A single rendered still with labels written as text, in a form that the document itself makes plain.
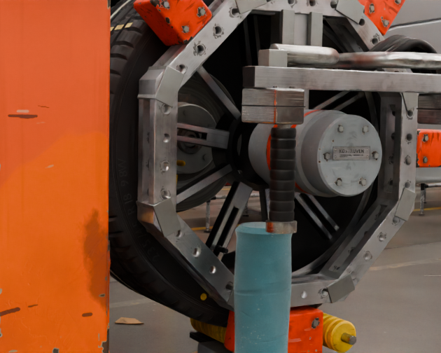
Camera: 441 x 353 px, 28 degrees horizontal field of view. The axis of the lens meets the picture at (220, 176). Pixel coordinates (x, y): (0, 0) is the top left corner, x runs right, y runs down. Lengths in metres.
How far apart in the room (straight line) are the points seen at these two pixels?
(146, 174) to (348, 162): 0.32
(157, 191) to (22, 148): 0.30
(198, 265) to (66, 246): 0.32
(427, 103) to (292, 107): 0.32
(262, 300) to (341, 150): 0.26
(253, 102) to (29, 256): 0.38
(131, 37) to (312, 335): 0.60
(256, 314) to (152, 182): 0.26
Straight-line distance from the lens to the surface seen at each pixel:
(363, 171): 1.40
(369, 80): 1.34
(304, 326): 1.55
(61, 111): 1.15
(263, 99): 1.23
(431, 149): 1.69
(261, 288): 1.34
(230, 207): 1.56
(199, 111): 1.89
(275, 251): 1.34
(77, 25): 1.16
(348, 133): 1.38
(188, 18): 1.39
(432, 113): 1.46
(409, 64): 1.40
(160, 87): 1.36
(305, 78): 1.27
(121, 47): 1.44
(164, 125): 1.37
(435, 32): 2.22
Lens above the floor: 0.93
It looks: 5 degrees down
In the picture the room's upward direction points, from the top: 1 degrees clockwise
